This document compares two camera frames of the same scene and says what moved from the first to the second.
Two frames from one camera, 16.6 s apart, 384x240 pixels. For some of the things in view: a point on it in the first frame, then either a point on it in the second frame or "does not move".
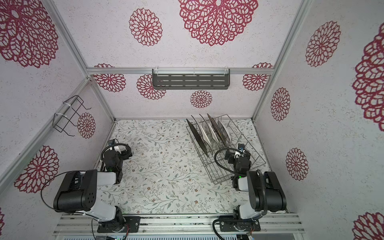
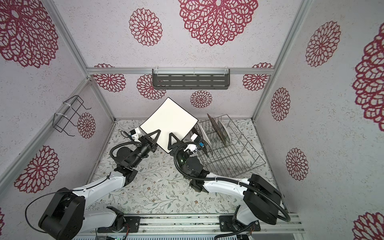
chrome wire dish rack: x=214 y=137 does not move
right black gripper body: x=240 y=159 to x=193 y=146
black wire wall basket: x=68 y=112 does not move
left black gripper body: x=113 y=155 to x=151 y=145
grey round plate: x=224 y=131 does not move
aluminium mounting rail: x=87 y=224 does not move
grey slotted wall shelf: x=191 y=79 does not move
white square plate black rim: x=205 y=136 does not move
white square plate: x=212 y=131 to x=169 y=117
